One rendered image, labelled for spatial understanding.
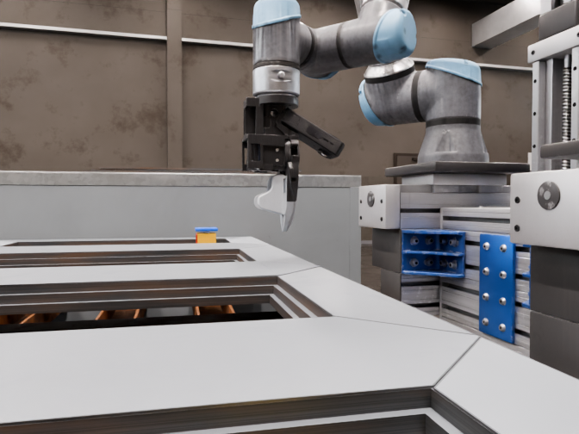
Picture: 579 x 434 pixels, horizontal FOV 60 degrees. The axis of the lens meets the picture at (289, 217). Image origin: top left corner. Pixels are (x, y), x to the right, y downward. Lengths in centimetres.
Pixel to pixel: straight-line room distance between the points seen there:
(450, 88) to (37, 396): 99
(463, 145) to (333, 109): 1084
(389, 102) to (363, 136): 1091
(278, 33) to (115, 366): 59
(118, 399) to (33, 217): 138
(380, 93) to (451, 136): 19
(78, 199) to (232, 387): 137
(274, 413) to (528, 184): 49
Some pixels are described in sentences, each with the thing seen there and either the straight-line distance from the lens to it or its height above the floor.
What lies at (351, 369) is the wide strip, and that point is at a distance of 33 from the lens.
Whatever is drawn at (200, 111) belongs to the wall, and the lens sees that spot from 1121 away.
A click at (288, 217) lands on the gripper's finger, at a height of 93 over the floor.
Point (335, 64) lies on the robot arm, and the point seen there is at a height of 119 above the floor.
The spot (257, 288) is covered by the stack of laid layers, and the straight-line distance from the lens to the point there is 72.
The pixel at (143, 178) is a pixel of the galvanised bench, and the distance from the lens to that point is 161.
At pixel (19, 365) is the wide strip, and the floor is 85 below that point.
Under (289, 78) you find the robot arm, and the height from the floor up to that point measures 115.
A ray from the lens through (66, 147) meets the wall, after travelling 1116.
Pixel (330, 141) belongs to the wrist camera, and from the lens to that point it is 81.
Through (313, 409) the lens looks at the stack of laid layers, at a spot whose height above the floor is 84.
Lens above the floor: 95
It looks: 2 degrees down
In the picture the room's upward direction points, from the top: straight up
